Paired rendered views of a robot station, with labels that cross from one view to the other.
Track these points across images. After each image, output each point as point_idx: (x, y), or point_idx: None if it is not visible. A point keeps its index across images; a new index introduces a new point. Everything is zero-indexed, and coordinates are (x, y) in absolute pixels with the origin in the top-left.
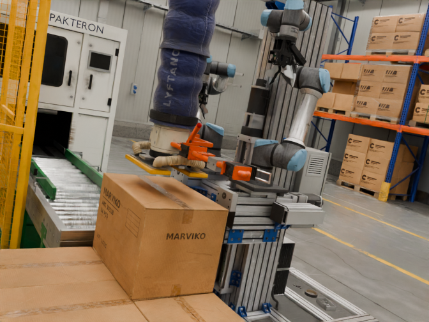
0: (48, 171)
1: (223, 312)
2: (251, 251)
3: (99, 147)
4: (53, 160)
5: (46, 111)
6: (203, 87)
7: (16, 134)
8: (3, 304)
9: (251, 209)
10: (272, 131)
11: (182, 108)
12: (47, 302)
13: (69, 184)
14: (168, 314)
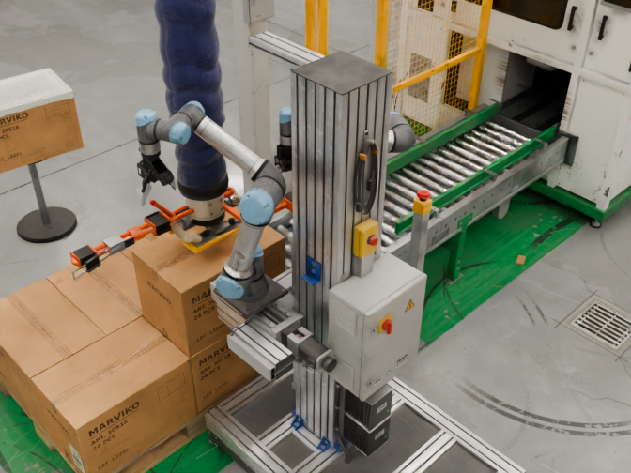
0: (454, 157)
1: (153, 371)
2: (298, 365)
3: (607, 137)
4: (521, 138)
5: (536, 64)
6: (281, 151)
7: None
8: (103, 265)
9: (229, 310)
10: (293, 240)
11: (179, 177)
12: (115, 279)
13: (418, 188)
14: (130, 339)
